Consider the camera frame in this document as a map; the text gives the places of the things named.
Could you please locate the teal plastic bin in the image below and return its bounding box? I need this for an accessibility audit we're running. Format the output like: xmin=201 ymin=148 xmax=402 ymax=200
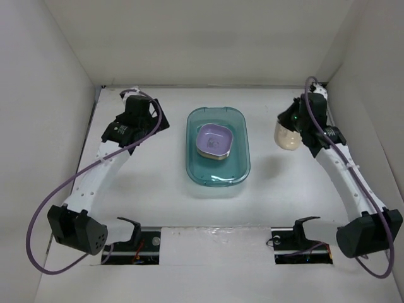
xmin=185 ymin=107 xmax=251 ymax=187

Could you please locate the purple plate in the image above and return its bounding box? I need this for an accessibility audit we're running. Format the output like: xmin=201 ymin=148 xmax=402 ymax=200
xmin=196 ymin=123 xmax=234 ymax=155

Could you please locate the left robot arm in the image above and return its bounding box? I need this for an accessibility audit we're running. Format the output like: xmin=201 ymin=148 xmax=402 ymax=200
xmin=47 ymin=95 xmax=169 ymax=256

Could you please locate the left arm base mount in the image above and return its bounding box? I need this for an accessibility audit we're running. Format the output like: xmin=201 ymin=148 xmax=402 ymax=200
xmin=100 ymin=228 xmax=161 ymax=266

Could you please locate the cream plate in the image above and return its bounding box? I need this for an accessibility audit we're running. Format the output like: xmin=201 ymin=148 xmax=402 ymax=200
xmin=198 ymin=150 xmax=229 ymax=160
xmin=274 ymin=121 xmax=302 ymax=151

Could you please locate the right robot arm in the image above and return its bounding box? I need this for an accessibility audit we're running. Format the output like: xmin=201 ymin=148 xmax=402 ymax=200
xmin=275 ymin=93 xmax=403 ymax=258

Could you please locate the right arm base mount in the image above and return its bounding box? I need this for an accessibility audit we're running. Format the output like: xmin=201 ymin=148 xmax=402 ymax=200
xmin=266 ymin=227 xmax=333 ymax=265

